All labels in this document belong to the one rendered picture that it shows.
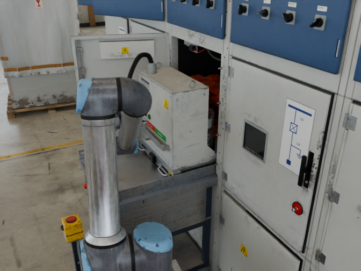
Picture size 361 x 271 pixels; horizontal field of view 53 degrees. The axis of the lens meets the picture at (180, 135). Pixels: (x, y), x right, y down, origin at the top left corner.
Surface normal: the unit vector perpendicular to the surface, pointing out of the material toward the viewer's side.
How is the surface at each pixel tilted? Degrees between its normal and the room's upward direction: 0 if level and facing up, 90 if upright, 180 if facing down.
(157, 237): 8
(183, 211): 90
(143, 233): 8
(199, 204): 90
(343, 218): 90
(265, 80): 90
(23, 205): 0
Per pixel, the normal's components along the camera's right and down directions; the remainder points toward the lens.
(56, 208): 0.00, -0.90
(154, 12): -0.55, 0.36
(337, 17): -0.89, 0.20
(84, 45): 0.17, 0.43
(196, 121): 0.46, 0.38
